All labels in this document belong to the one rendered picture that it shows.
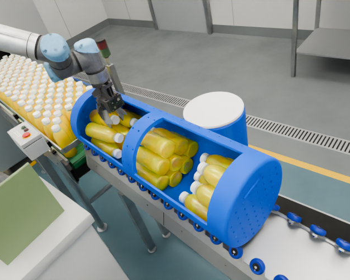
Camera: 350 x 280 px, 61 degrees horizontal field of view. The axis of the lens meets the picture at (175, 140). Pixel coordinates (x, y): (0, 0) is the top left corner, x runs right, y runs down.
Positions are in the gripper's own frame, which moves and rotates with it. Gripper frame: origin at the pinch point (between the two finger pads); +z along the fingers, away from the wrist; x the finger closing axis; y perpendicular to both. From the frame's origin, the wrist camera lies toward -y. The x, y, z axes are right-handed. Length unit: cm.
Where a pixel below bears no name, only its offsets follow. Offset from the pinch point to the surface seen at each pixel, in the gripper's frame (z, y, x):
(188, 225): 22, 47, -10
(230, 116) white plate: 10.4, 31.1, 36.6
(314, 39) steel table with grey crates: 82, -41, 267
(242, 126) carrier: 17, 34, 40
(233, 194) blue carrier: -6, 67, -7
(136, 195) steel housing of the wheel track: 26.2, 16.1, -11.3
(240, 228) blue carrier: 8, 68, -7
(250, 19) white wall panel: 84, -151, 310
